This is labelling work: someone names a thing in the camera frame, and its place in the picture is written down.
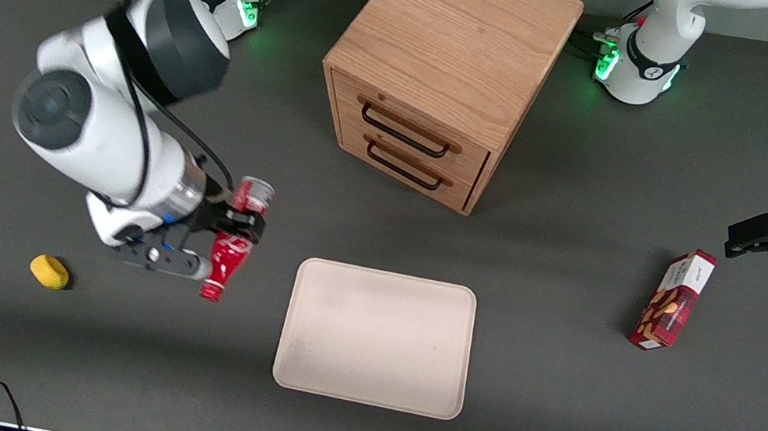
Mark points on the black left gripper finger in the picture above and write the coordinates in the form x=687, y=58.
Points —
x=766, y=224
x=746, y=244

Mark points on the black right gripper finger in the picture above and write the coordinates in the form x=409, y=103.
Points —
x=242, y=224

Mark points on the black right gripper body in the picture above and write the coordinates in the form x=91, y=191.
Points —
x=215, y=216

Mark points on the red coke bottle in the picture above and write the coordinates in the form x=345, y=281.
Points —
x=227, y=263

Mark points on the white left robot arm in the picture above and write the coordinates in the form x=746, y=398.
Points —
x=649, y=57

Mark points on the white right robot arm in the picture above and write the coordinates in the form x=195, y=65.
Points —
x=97, y=141

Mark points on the beige plastic tray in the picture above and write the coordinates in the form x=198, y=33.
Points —
x=376, y=338

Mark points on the red snack box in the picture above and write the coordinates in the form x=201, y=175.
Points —
x=673, y=302

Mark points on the yellow sponge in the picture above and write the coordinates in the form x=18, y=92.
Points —
x=49, y=272

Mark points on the wooden drawer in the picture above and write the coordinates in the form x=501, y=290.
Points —
x=409, y=165
x=416, y=122

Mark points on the wooden drawer cabinet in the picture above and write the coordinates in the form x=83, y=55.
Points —
x=456, y=31

